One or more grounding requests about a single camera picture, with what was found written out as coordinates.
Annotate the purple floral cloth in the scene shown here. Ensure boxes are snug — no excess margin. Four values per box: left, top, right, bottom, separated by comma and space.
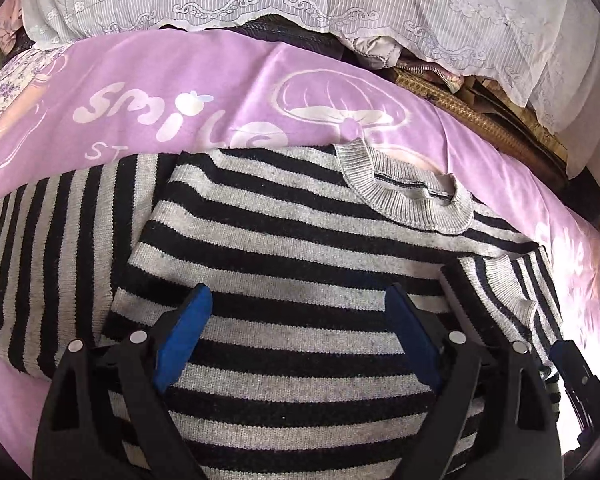
0, 46, 72, 133

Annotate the brown woven mat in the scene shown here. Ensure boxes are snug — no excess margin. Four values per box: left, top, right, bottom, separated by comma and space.
394, 66, 572, 173

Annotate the purple printed blanket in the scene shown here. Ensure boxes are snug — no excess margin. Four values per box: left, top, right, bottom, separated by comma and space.
0, 27, 600, 480

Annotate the dark cloth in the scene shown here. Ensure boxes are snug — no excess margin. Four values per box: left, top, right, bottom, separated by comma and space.
159, 15, 362, 62

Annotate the pink floral quilt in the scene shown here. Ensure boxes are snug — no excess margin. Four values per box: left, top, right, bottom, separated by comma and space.
0, 0, 32, 48

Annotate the black and grey striped sweater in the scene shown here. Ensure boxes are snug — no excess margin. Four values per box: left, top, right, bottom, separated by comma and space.
0, 141, 566, 480

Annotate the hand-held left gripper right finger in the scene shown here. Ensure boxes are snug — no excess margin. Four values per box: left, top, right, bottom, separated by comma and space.
384, 283, 566, 480

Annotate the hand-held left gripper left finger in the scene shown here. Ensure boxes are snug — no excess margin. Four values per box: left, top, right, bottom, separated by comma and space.
32, 283, 214, 480

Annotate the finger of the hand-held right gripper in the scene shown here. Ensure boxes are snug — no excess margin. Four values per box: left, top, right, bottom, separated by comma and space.
549, 340, 600, 432

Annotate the pale folded cloth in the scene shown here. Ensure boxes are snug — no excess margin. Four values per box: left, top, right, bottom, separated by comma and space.
349, 35, 407, 70

